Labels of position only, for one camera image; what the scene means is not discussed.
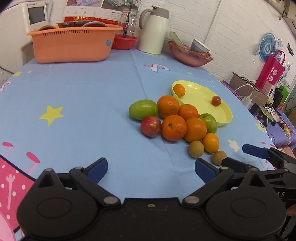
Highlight brown longan front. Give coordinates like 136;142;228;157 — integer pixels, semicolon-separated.
212;151;227;166

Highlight brown longan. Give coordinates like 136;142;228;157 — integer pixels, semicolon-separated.
212;151;227;166
189;141;205;159

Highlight yellow-orange citrus front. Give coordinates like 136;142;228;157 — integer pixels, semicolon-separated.
202;133;220;154

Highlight large green mango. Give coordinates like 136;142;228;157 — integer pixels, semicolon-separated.
199;113;218;133

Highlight large orange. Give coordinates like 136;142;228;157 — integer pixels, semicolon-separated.
184;118;207;142

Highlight tangerine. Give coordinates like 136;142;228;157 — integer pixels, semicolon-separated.
161;114;187;142
177;104;199;121

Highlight small green fruit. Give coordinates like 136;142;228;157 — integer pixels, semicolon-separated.
129;99;158;121

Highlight small yellow-orange citrus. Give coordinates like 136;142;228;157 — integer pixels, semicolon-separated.
173;84;186;98

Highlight blue cartoon tablecloth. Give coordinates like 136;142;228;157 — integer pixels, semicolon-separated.
1;49;273;240

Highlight cardboard box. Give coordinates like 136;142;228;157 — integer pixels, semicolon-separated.
229;72;269;106

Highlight yellow plastic plate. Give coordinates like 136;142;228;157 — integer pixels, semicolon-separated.
171;80;233;126

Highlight pink gift bag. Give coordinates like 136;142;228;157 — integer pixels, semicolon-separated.
255;50;285;90

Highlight blue paper fan decoration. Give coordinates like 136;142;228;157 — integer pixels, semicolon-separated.
254;33;283;62

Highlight pink glass bowl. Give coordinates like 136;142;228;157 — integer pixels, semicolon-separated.
169;41;213;67

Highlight white blue ceramic bowl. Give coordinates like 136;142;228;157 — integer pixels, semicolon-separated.
190;39;210;53

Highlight orange plastic basket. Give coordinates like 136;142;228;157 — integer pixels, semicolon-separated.
27;25;123;63

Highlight small red plastic basket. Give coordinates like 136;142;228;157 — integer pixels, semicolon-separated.
112;35;138;50

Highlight tilted dish in bowl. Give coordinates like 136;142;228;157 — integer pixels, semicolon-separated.
169;31;185;48

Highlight glass pitcher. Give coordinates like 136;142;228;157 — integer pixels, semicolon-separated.
118;8;137;38

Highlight white thermos jug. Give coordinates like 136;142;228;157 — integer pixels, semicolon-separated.
138;6;170;55

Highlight white countertop appliance with screen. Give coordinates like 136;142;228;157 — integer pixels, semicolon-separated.
1;1;53;73

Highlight wall calendar poster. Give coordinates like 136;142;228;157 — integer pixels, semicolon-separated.
63;0;142;22

